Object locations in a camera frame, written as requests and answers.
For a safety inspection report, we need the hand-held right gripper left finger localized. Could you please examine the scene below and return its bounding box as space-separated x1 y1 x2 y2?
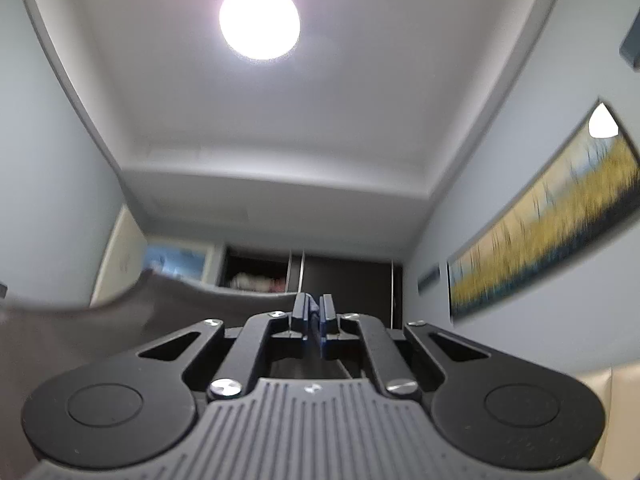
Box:
137 293 319 403

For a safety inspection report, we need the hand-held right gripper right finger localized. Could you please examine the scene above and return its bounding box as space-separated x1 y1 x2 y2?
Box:
319 293 494 399

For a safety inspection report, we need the grey long-sleeve shirt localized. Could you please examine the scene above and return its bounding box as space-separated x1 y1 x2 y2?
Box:
0 269 321 480

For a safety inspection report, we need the pile of clothes in wardrobe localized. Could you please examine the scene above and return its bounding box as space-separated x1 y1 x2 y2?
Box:
229 272 287 294

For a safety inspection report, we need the dark wardrobe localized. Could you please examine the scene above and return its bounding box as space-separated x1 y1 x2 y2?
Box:
220 244 405 332

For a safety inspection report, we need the cream door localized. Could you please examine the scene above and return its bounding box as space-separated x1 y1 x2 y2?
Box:
90 205 149 307

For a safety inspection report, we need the round ceiling lamp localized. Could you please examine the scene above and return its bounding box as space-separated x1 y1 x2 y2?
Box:
218 0 302 61

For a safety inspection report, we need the cream padded headboard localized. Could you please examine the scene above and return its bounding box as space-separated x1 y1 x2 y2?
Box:
574 364 640 480

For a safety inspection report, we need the small dark wall frame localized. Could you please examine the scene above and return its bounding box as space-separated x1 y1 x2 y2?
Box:
417 264 441 292

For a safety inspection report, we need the yellow field wall painting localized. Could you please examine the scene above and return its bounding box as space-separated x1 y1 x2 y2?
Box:
446 97 640 325

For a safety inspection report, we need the grey wall-mounted unit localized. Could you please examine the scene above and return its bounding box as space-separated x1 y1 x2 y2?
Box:
619 24 640 72

